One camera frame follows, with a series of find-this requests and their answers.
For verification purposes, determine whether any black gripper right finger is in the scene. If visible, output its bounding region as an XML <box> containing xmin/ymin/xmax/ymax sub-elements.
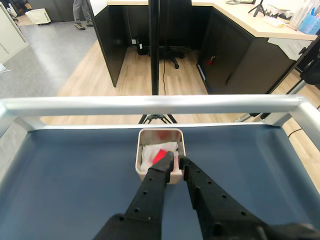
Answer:
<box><xmin>178</xmin><ymin>156</ymin><xmax>270</xmax><ymax>240</ymax></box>

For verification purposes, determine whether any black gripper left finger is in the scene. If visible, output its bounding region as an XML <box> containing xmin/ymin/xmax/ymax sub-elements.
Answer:
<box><xmin>92</xmin><ymin>150</ymin><xmax>177</xmax><ymax>240</ymax></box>

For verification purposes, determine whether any red cube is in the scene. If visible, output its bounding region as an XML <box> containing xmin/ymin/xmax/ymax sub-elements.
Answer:
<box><xmin>151</xmin><ymin>148</ymin><xmax>168</xmax><ymax>165</ymax></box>

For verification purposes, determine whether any beige square box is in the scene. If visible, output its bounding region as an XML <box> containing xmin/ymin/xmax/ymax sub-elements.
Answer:
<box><xmin>134</xmin><ymin>128</ymin><xmax>185</xmax><ymax>185</ymax></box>

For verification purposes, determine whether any white storage box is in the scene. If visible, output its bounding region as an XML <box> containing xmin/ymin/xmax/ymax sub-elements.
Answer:
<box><xmin>26</xmin><ymin>8</ymin><xmax>52</xmax><ymax>26</ymax></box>

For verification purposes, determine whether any white crumpled cloth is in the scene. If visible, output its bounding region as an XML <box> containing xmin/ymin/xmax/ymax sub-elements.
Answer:
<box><xmin>140</xmin><ymin>141</ymin><xmax>182</xmax><ymax>175</ymax></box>

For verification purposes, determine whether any dark grey table mat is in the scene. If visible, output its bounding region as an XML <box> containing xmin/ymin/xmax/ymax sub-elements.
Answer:
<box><xmin>0</xmin><ymin>123</ymin><xmax>320</xmax><ymax>240</ymax></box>

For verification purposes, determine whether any black office chair base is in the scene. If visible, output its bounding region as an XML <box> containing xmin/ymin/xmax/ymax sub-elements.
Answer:
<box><xmin>159</xmin><ymin>46</ymin><xmax>186</xmax><ymax>70</ymax></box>

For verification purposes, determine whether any red tag on desk panel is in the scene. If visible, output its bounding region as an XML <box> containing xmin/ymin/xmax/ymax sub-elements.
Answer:
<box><xmin>207</xmin><ymin>51</ymin><xmax>218</xmax><ymax>66</ymax></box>

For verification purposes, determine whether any black vertical pole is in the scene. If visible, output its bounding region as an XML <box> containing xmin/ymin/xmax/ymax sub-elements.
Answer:
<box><xmin>148</xmin><ymin>0</ymin><xmax>161</xmax><ymax>96</ymax></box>

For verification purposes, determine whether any black waste bin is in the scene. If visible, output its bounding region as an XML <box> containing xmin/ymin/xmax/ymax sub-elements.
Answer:
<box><xmin>136</xmin><ymin>37</ymin><xmax>150</xmax><ymax>56</ymax></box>

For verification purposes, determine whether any wooden desk with black panels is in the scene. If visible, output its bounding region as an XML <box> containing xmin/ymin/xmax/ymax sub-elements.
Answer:
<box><xmin>86</xmin><ymin>0</ymin><xmax>318</xmax><ymax>96</ymax></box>

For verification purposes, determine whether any black office chair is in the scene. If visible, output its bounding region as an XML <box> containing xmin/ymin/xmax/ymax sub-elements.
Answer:
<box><xmin>299</xmin><ymin>47</ymin><xmax>320</xmax><ymax>87</ymax></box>

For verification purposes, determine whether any person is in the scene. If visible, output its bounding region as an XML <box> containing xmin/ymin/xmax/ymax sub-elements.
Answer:
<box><xmin>72</xmin><ymin>0</ymin><xmax>94</xmax><ymax>31</ymax></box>

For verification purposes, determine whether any blue desk organiser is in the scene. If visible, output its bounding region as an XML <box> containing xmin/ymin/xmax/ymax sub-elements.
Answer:
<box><xmin>298</xmin><ymin>13</ymin><xmax>320</xmax><ymax>35</ymax></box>

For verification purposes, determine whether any small black desk tripod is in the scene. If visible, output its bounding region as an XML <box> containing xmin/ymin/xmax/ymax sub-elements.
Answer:
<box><xmin>247</xmin><ymin>0</ymin><xmax>267</xmax><ymax>18</ymax></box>

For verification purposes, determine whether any grey metal cabinet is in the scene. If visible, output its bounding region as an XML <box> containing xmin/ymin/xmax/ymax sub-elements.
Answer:
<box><xmin>0</xmin><ymin>3</ymin><xmax>30</xmax><ymax>65</ymax></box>

